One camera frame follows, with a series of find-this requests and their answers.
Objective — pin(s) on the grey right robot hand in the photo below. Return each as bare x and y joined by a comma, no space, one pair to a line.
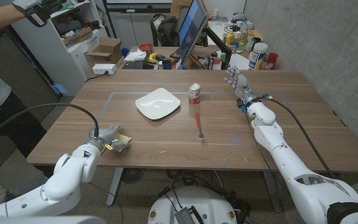
242,85

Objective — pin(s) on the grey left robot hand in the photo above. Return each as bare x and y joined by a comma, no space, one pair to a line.
104,135

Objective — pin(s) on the yellow sponge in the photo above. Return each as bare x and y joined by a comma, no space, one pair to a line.
125,137

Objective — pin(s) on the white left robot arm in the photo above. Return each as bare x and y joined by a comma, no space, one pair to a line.
67,174

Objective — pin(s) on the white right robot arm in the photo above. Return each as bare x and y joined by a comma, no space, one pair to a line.
300,177

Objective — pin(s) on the red labelled tin can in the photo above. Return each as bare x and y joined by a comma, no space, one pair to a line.
194,93

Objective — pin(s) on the white square plate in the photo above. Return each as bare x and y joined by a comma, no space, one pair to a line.
158,104

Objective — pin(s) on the white desk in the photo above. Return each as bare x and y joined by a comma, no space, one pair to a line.
243,57

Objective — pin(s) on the white blue labelled canister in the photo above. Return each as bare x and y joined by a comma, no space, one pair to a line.
257,56

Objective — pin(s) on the black labelled bottle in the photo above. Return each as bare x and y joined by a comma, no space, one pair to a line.
210,63

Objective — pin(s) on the yellow mustard bottle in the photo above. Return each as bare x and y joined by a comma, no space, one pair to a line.
230,38

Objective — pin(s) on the grey metal table leg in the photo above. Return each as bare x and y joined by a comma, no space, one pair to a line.
272,189
114,186

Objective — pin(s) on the clear plastic bottle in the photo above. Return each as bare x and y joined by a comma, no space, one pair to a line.
244,31

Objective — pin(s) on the blue plastic item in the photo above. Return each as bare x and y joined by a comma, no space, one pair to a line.
59,89

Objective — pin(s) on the white power box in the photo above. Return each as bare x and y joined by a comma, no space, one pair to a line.
104,68

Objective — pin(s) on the black keyboard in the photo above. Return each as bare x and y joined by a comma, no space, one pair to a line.
132,65

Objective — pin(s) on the black computer monitor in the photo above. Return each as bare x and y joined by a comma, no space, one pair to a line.
191,28

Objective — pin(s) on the dark blue mug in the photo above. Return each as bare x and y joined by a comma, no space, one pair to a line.
166,64

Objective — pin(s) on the open cardboard box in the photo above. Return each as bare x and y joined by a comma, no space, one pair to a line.
107,48

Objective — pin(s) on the yellow curved object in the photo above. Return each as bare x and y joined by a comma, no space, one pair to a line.
152,57

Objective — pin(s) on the person in white shirt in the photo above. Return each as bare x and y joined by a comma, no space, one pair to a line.
11,124

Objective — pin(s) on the black backpack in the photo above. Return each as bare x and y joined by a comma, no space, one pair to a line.
166,29

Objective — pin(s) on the red bowl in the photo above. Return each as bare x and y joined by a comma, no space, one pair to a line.
145,46

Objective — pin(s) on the printed flat cardboard box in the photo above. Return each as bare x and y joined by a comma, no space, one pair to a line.
77,36

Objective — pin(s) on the white shelf unit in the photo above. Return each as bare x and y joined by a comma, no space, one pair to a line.
42,53

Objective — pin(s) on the white robot head housing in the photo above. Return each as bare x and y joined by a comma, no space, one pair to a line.
42,220

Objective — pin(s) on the grey finned module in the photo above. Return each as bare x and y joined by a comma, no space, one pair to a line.
184,216

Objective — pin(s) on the white robot torso base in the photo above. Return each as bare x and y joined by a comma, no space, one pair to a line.
204,202

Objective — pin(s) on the black teleoperation glove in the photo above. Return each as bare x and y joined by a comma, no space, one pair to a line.
36,14

